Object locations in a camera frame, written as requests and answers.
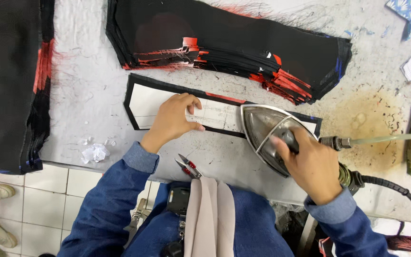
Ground person's left hand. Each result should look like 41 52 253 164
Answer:
139 92 206 155

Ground person's right hand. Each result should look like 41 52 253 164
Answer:
270 127 344 206

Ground silver steam iron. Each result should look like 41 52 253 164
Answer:
240 104 352 179

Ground white paper pattern template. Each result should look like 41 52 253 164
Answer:
129 83 317 135

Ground clear plastic bag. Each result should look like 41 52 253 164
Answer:
270 201 308 236

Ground blue denim jacket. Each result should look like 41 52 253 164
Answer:
121 180 296 257

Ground red thread snips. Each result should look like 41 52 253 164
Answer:
175 153 204 179

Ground beige headscarf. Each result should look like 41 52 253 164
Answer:
183 176 236 257

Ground black chest device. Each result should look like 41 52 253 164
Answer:
166 182 191 216

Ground stack of black red fabric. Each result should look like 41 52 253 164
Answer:
105 0 353 106

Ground black fabric piece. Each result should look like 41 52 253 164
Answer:
123 73 323 140

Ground crumpled white paper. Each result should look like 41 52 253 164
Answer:
81 143 111 164

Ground pile of black fabric panels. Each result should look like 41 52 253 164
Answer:
0 0 56 176

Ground clear steam hose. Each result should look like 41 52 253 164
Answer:
350 133 411 200

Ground black power cord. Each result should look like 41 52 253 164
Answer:
338 162 411 257

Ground grey strap with clip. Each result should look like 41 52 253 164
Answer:
124 198 152 248

